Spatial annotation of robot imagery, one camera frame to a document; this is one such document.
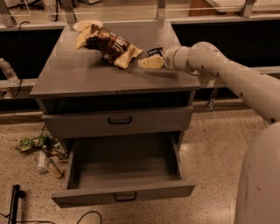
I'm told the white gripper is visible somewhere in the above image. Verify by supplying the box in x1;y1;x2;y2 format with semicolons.
138;46;191;72

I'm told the dark blue rxbar wrapper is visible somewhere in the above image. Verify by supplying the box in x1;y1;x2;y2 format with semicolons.
148;47;163;57

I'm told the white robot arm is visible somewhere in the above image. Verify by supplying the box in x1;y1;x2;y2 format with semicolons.
138;42;280;224

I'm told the grey drawer cabinet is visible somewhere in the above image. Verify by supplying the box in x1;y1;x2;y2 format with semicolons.
30;20;201;141

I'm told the closed grey upper drawer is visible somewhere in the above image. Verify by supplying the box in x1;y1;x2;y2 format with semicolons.
43;106;193;139

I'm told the open grey lower drawer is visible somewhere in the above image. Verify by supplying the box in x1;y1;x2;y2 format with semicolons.
52;132;195;208

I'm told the brown and cream chip bag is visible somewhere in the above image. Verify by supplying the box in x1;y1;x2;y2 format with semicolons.
75;24;143;69

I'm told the white paper plate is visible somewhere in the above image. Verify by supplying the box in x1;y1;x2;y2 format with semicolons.
73;19;103;32

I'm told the clear plastic water bottle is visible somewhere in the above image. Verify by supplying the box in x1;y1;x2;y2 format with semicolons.
0;58;19;86

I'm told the clear bottle on floor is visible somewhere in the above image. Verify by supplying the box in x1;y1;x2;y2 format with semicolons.
37;145;47;174

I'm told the green snack bag on floor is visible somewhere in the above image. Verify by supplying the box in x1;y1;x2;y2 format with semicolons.
16;136;46;152

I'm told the black stand on floor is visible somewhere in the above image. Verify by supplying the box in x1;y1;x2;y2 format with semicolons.
8;185;26;224

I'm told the black cable on left rail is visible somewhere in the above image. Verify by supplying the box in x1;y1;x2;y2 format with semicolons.
11;20;32;99

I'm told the black cable on floor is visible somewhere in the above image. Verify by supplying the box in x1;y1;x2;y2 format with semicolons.
0;211;103;224

